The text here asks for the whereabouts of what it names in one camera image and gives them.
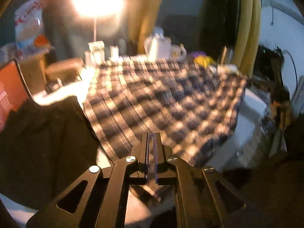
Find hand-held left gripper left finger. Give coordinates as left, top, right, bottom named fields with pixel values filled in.
left=26, top=132, right=154, bottom=228

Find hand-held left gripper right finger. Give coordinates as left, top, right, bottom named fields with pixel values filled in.
left=153, top=132, right=262, bottom=228

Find plaid pants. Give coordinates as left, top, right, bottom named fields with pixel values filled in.
left=82, top=58, right=249, bottom=202

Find black cloth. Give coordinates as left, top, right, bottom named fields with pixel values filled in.
left=0, top=96, right=100, bottom=209

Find yellow packet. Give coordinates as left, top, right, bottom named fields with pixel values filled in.
left=193, top=56, right=214, bottom=67

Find white printed mug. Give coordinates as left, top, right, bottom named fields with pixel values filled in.
left=171, top=44, right=187, bottom=60

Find white plastic container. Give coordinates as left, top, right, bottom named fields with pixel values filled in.
left=110, top=46, right=120, bottom=60
left=85, top=41, right=106, bottom=66

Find purple cloth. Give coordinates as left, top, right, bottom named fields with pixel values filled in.
left=188, top=51, right=207, bottom=59

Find brown cardboard box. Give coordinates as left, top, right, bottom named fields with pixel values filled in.
left=45, top=57, right=83, bottom=83

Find steel bottle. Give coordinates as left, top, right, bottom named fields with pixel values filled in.
left=221, top=46, right=235, bottom=64

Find yellow curtain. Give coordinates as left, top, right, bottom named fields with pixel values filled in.
left=199, top=0, right=262, bottom=76
left=129, top=0, right=171, bottom=55

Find dark glass window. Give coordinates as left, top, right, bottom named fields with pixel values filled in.
left=159, top=0, right=209, bottom=53

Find orange red box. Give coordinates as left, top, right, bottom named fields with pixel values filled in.
left=0, top=60, right=32, bottom=131

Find bright floor lamp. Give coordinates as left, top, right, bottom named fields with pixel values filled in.
left=71, top=0, right=124, bottom=42

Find white orange snack bag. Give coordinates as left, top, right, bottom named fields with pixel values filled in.
left=14, top=0, right=47, bottom=50

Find black cable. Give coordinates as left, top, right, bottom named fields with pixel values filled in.
left=275, top=43, right=299, bottom=97

